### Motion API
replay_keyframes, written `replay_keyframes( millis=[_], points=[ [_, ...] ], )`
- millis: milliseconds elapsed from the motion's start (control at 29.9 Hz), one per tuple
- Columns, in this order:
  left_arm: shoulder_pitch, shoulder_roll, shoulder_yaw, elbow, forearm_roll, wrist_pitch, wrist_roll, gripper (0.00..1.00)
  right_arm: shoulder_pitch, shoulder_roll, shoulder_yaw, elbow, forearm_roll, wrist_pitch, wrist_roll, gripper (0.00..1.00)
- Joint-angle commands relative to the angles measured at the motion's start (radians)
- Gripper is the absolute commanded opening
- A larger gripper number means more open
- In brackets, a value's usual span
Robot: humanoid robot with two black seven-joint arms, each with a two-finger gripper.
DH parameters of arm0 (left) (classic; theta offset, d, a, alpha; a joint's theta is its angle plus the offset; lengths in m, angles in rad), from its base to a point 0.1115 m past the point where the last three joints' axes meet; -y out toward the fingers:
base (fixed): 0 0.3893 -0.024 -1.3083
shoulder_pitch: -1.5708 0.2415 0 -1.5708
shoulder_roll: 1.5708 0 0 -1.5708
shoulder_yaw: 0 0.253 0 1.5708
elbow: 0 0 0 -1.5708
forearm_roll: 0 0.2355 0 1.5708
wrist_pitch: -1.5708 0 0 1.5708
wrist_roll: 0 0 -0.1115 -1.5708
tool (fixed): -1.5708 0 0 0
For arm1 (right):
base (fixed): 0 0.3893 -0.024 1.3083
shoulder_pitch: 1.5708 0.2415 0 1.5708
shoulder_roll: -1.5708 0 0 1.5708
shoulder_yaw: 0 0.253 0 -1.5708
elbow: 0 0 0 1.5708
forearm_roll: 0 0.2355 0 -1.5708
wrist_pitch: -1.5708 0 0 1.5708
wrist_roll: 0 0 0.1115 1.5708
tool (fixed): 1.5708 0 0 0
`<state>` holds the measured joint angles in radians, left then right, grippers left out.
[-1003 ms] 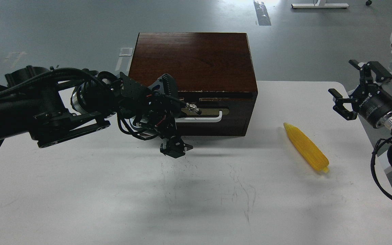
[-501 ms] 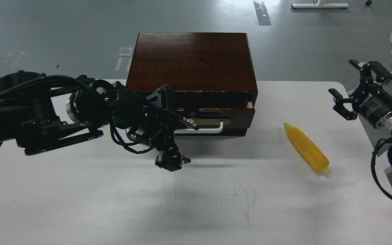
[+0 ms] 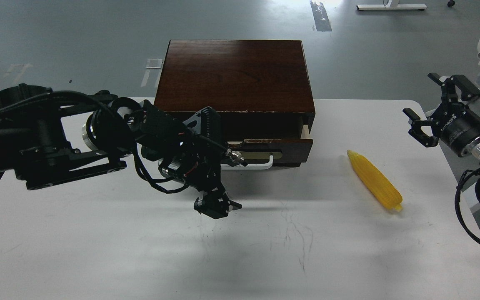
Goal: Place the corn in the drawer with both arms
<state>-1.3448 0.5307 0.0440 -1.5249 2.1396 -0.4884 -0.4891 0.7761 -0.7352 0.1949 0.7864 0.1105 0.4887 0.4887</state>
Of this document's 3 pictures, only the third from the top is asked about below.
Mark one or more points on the white table base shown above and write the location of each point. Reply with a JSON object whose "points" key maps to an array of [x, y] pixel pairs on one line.
{"points": [[391, 5]]}

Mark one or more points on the white drawer handle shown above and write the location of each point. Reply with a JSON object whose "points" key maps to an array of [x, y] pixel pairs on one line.
{"points": [[251, 166]]}

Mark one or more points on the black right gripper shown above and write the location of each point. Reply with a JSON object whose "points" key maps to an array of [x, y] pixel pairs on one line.
{"points": [[455, 124]]}

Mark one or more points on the dark wooden drawer front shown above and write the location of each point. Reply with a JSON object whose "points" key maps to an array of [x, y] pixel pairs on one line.
{"points": [[287, 152]]}

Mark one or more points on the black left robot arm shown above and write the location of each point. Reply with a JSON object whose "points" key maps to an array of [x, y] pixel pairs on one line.
{"points": [[54, 137]]}

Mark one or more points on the yellow corn cob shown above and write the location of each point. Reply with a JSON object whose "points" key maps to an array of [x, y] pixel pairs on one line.
{"points": [[375, 181]]}

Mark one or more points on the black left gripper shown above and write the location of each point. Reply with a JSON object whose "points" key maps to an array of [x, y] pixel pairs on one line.
{"points": [[190, 153]]}

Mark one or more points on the black tape strip on floor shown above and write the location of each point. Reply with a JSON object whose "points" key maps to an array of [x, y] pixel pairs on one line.
{"points": [[320, 16]]}

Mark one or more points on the dark wooden drawer cabinet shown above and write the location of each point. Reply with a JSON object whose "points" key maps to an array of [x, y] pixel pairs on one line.
{"points": [[236, 76]]}

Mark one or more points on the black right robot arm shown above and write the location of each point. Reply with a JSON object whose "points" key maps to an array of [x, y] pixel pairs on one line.
{"points": [[464, 178]]}

